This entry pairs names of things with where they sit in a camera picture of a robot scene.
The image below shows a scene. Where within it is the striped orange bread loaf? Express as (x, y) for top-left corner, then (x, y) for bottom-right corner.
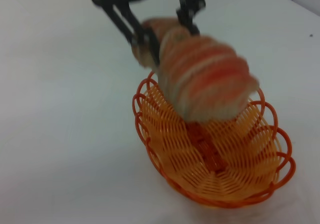
(131, 17), (261, 124)

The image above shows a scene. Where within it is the orange woven plastic basket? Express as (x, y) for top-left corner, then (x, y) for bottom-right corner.
(131, 70), (297, 209)

